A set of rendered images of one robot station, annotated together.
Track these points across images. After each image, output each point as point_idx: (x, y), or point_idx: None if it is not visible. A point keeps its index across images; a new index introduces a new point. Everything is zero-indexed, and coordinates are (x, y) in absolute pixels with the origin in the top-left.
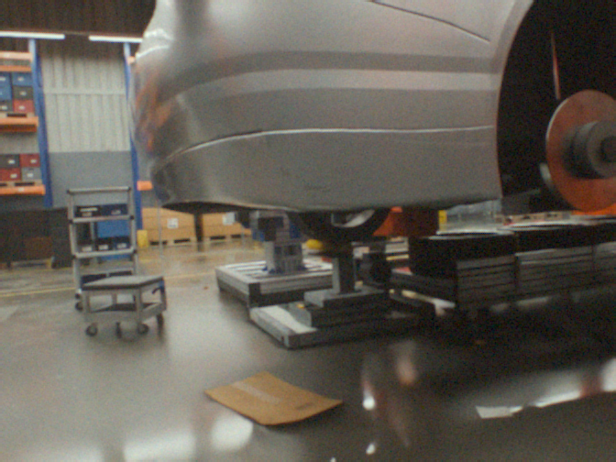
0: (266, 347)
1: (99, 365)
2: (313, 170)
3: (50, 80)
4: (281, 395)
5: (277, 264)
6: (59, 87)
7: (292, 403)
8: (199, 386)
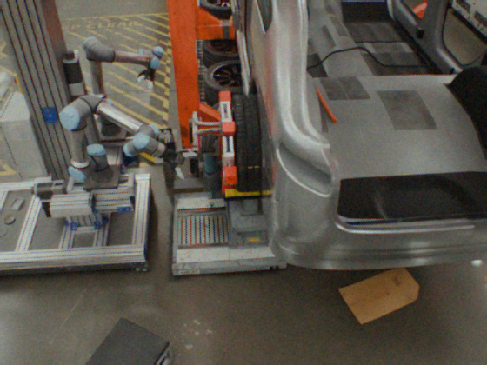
0: (272, 280)
1: None
2: None
3: None
4: (376, 288)
5: (101, 215)
6: None
7: (391, 285)
8: (343, 327)
